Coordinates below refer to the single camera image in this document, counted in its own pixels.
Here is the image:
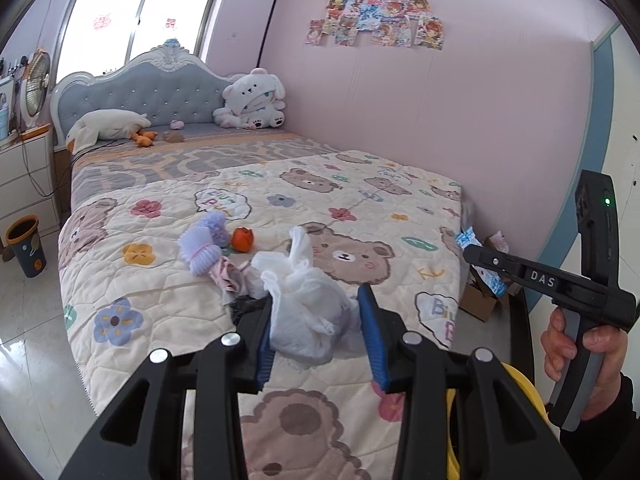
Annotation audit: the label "right hand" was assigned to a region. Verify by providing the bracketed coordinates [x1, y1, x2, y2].
[540, 306, 630, 422]

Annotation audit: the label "purple foam fruit net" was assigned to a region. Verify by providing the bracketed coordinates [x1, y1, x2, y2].
[196, 210, 231, 248]

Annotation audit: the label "orange plush toy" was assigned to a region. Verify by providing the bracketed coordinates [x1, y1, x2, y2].
[130, 130, 157, 148]

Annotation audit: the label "blue tufted headboard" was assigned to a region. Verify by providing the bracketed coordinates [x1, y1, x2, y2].
[50, 39, 231, 150]

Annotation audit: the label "round electric heater fan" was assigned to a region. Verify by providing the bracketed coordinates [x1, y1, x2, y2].
[20, 49, 51, 129]

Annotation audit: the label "anime posters on wall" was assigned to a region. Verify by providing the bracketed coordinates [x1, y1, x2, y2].
[304, 0, 445, 50]

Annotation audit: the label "brown small plush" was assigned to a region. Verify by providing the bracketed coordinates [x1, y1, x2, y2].
[163, 131, 184, 143]

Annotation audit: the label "yellow rim trash bucket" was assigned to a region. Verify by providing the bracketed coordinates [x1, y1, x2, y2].
[444, 356, 564, 479]

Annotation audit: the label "large window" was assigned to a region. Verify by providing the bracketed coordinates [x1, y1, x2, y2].
[54, 0, 215, 81]

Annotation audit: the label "white drawer nightstand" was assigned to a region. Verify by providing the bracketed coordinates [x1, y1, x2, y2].
[0, 131, 60, 246]

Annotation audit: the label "dark waste bin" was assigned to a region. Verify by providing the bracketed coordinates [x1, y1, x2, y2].
[6, 214, 47, 278]

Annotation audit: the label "bed with bear quilt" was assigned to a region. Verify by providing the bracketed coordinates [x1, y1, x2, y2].
[58, 132, 465, 479]

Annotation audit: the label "cardboard box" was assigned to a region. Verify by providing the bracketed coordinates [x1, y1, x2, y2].
[458, 236, 522, 323]

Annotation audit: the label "white goose plush pillow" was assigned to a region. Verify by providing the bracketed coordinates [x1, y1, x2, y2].
[66, 110, 151, 155]

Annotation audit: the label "white tissue bag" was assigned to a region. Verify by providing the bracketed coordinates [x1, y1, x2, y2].
[252, 226, 366, 370]

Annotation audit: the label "pink patterned wrapper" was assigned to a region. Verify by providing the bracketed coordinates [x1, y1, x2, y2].
[208, 256, 248, 306]

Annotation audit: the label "white plush dog toy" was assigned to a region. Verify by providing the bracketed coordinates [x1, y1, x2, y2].
[213, 68, 285, 129]

